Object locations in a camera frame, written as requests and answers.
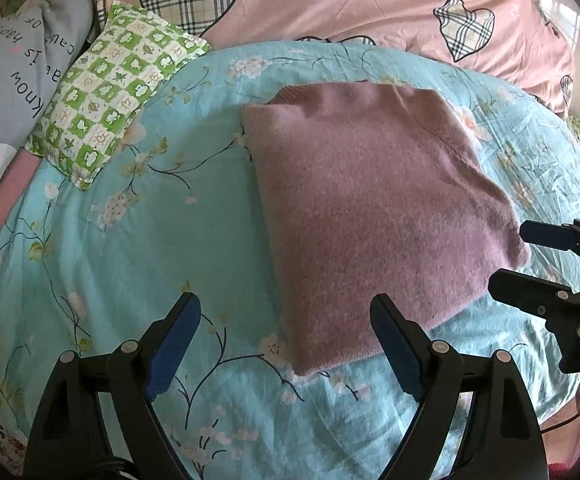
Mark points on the green checkered pillow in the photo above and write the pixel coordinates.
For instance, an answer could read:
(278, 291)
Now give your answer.
(115, 85)

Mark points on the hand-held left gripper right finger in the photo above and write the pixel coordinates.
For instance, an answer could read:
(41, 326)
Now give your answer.
(394, 345)

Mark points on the pink quilt with plaid hearts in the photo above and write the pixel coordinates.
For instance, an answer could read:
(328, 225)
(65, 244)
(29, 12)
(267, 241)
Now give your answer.
(345, 5)

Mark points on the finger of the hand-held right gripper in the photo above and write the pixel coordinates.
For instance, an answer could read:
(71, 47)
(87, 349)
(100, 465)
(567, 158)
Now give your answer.
(539, 234)
(519, 290)

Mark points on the pink bed sheet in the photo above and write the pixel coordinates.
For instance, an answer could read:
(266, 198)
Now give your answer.
(7, 205)

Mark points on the grey pillow with lettering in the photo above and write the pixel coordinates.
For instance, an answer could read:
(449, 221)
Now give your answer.
(15, 60)

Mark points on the mauve pink sweater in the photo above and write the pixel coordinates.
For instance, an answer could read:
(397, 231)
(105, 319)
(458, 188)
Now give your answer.
(369, 210)

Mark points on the teal floral blanket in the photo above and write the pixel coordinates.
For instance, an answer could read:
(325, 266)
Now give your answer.
(145, 240)

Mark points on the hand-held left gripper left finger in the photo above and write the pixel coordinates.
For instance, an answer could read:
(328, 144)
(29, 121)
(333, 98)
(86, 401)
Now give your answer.
(175, 350)

